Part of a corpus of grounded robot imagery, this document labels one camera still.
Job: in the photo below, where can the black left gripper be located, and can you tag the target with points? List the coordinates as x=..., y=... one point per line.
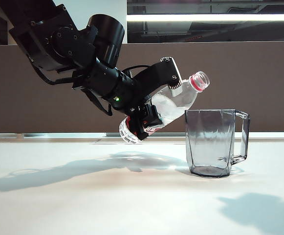
x=129, y=95

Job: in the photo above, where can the Nongfu Spring water bottle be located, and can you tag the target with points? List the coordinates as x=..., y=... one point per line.
x=181, y=98

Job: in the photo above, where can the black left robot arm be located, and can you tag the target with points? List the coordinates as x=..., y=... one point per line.
x=46, y=44

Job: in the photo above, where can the grey transparent plastic cup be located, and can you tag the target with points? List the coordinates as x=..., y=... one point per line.
x=210, y=142

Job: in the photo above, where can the brown desk partition panel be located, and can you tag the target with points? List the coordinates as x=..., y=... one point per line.
x=229, y=80

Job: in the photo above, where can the long white ceiling light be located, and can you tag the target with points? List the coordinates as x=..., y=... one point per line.
x=205, y=17

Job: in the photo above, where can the white partition bracket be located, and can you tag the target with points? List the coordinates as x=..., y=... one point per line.
x=20, y=136

